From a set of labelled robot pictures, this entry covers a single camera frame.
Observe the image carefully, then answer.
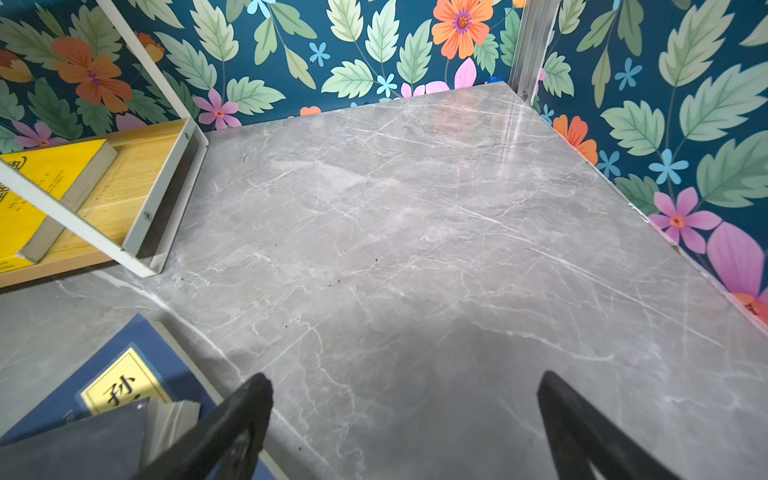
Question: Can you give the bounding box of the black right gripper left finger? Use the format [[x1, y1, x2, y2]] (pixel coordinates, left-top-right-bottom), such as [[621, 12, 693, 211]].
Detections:
[[134, 373, 274, 479]]

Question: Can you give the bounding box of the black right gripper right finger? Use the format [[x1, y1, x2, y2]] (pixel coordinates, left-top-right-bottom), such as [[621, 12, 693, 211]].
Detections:
[[537, 370, 678, 479]]

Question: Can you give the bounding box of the black wolf cover book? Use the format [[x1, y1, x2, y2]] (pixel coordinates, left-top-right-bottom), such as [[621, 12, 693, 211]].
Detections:
[[1, 399, 201, 479]]

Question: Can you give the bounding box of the navy book yellow label right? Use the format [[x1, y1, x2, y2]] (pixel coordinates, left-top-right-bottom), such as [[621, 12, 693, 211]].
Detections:
[[1, 315, 276, 479]]

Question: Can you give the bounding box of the white wooden two-tier shelf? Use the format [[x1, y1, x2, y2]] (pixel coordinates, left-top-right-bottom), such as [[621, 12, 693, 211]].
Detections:
[[1, 1, 208, 287]]

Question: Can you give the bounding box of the yellow book on lower shelf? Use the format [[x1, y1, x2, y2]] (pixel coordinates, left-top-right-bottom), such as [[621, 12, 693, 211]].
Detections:
[[1, 139, 118, 273]]

